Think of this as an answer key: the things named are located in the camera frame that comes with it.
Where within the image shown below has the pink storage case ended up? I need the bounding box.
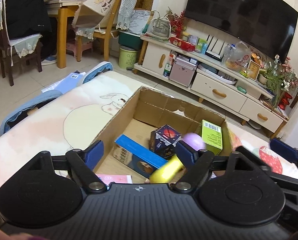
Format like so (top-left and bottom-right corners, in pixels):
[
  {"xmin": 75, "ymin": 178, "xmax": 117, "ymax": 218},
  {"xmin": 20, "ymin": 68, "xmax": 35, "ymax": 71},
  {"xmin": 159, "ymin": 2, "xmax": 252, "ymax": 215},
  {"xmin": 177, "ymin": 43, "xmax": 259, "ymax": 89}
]
[{"xmin": 169, "ymin": 57, "xmax": 197, "ymax": 87}]

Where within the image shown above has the green waste bin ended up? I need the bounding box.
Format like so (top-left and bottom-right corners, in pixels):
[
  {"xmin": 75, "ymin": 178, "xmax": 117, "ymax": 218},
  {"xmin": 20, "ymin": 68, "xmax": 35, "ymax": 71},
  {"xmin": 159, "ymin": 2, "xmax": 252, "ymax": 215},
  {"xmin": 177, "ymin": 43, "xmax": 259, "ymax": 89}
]
[{"xmin": 118, "ymin": 46, "xmax": 139, "ymax": 69}]

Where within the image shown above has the plastic snack bag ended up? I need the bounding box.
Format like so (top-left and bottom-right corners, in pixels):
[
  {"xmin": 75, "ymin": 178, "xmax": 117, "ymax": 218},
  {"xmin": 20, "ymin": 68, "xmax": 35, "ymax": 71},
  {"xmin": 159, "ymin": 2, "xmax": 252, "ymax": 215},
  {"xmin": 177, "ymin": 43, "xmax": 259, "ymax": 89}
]
[{"xmin": 222, "ymin": 41, "xmax": 251, "ymax": 72}]

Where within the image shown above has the large cardboard box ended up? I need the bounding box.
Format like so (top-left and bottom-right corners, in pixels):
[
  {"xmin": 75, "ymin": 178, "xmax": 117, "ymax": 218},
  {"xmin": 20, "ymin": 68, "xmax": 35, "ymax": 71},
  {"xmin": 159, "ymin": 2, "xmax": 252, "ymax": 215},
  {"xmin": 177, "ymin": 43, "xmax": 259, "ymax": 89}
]
[{"xmin": 94, "ymin": 87, "xmax": 233, "ymax": 183}]

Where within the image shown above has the yellow purple toy microphone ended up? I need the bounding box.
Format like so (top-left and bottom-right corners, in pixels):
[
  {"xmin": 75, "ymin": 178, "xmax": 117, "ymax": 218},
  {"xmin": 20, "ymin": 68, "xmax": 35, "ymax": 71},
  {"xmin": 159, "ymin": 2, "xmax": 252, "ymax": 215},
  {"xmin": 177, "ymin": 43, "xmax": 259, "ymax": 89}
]
[{"xmin": 149, "ymin": 133, "xmax": 206, "ymax": 184}]

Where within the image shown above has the seated person in black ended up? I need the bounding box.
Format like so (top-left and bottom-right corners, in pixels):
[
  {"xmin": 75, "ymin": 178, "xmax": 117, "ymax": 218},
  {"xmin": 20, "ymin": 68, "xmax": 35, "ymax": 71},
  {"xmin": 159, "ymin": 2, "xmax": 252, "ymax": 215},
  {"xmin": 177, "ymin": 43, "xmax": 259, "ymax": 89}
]
[{"xmin": 5, "ymin": 0, "xmax": 57, "ymax": 66}]

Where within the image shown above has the blue long box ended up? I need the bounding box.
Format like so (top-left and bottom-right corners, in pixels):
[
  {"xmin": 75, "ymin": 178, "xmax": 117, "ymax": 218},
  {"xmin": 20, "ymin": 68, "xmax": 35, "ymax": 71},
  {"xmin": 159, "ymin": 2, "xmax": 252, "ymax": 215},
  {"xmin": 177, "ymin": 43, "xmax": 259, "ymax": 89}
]
[{"xmin": 113, "ymin": 134, "xmax": 167, "ymax": 178}]

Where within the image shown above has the potted flower plant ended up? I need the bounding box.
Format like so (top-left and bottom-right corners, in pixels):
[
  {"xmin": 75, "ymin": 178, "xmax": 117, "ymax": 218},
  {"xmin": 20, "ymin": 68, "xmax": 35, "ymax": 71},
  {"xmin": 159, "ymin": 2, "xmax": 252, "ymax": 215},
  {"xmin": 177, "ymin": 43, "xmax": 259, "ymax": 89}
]
[{"xmin": 259, "ymin": 55, "xmax": 298, "ymax": 108}]

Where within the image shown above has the red berry bouquet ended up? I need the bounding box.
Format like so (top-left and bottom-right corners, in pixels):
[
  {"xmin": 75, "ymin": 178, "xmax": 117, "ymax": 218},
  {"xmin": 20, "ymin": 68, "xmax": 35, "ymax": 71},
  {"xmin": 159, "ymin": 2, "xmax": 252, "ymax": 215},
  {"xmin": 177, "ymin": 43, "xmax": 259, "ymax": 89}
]
[{"xmin": 166, "ymin": 7, "xmax": 187, "ymax": 38}]

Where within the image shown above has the green white box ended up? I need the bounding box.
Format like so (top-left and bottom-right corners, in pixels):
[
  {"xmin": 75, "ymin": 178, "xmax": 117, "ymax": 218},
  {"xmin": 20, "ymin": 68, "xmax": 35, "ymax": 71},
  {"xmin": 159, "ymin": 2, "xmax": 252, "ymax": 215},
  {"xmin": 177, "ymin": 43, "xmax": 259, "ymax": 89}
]
[{"xmin": 202, "ymin": 120, "xmax": 223, "ymax": 155}]

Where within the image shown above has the pink barcode box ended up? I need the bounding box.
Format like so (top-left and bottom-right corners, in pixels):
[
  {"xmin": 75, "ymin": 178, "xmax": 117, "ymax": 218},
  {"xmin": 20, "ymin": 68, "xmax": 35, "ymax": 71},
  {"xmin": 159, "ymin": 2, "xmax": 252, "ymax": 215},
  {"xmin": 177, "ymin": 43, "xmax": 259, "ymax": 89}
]
[{"xmin": 96, "ymin": 174, "xmax": 133, "ymax": 186}]

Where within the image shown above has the dark wooden chair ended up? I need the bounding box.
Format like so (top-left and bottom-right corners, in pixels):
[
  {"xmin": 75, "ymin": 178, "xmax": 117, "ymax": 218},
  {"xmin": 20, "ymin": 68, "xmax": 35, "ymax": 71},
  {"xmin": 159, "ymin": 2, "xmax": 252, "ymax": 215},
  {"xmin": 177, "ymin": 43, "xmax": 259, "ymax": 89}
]
[{"xmin": 0, "ymin": 0, "xmax": 42, "ymax": 86}]

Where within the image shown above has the paper tote bag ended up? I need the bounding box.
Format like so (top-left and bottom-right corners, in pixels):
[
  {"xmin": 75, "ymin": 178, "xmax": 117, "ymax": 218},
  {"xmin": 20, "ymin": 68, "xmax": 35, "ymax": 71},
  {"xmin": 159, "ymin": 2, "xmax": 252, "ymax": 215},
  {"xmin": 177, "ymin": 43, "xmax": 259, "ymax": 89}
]
[{"xmin": 72, "ymin": 0, "xmax": 115, "ymax": 28}]

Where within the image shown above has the wooden dining table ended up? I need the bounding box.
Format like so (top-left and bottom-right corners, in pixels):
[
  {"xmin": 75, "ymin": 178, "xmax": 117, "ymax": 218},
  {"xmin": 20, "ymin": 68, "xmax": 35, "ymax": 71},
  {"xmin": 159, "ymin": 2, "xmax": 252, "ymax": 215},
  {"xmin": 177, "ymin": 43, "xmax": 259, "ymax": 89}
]
[{"xmin": 45, "ymin": 0, "xmax": 81, "ymax": 69}]

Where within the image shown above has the glass teapot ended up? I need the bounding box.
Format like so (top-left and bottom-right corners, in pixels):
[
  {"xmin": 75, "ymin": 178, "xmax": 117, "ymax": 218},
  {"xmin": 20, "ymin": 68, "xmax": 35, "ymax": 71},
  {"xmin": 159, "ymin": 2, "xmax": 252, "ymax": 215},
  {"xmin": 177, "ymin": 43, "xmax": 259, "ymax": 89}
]
[{"xmin": 145, "ymin": 14, "xmax": 171, "ymax": 41}]

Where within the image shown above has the black television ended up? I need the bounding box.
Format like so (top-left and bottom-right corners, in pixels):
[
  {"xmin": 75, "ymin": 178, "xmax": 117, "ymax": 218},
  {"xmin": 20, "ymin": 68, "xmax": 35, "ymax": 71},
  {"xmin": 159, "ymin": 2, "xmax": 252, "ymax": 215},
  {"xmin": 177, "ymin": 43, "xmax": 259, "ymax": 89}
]
[{"xmin": 185, "ymin": 0, "xmax": 298, "ymax": 61}]

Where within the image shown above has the cream tv cabinet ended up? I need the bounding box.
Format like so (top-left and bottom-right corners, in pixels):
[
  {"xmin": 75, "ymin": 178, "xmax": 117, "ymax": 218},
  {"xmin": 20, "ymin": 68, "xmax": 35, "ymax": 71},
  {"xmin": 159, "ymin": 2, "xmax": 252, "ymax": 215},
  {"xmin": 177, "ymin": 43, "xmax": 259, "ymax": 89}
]
[{"xmin": 133, "ymin": 35, "xmax": 289, "ymax": 138}]

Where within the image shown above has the dark folding cube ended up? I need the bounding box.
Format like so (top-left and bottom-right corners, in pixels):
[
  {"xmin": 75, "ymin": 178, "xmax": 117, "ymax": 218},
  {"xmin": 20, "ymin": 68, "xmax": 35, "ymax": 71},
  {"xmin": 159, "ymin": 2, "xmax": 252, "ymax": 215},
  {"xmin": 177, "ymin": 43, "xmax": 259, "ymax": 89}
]
[{"xmin": 149, "ymin": 125, "xmax": 182, "ymax": 160}]

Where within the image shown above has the wooden chair with cloth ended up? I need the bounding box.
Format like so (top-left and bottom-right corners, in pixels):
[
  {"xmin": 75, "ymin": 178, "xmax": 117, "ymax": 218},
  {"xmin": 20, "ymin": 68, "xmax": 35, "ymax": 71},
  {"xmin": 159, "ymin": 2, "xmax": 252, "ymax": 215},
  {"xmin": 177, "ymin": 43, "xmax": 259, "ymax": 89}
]
[{"xmin": 75, "ymin": 0, "xmax": 139, "ymax": 62}]

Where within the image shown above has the red snack box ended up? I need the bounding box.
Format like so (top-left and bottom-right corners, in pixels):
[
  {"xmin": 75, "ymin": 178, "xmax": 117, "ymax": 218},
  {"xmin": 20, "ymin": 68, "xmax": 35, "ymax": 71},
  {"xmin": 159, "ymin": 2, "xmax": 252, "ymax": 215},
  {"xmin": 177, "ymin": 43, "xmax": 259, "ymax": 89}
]
[{"xmin": 169, "ymin": 37, "xmax": 195, "ymax": 52}]

